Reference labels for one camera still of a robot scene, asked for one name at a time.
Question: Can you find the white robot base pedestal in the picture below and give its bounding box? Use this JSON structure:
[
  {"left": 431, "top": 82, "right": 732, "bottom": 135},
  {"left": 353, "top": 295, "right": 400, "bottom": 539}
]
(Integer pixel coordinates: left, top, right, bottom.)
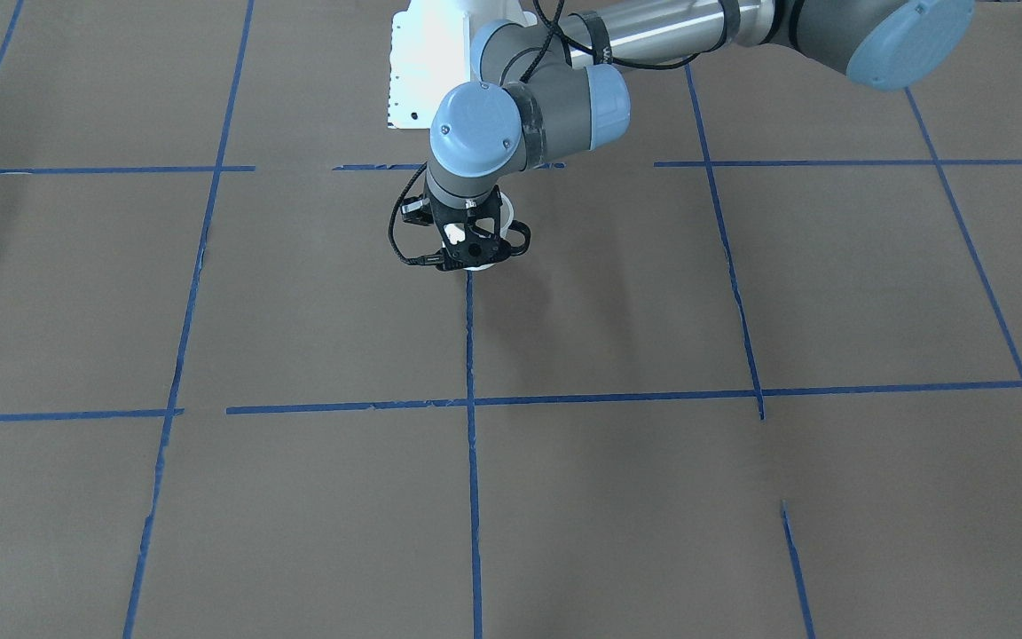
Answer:
[{"left": 386, "top": 1, "right": 539, "bottom": 130}]

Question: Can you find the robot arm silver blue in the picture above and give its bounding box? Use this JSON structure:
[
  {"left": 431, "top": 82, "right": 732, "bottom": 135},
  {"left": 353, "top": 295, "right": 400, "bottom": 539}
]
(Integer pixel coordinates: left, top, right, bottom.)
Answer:
[{"left": 387, "top": 1, "right": 976, "bottom": 272}]

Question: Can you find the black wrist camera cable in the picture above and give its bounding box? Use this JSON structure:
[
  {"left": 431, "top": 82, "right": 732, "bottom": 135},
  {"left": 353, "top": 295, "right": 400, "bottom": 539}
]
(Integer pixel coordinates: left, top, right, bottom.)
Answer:
[{"left": 387, "top": 163, "right": 446, "bottom": 269}]

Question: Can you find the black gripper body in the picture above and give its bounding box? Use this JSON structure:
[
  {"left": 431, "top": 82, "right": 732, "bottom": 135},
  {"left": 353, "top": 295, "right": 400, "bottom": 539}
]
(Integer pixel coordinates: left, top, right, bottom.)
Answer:
[{"left": 401, "top": 186, "right": 514, "bottom": 272}]

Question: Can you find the white smiley mug black handle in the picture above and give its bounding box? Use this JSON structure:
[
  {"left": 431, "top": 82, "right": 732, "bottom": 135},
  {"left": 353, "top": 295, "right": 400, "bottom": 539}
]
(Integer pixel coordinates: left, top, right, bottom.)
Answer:
[{"left": 431, "top": 187, "right": 531, "bottom": 272}]

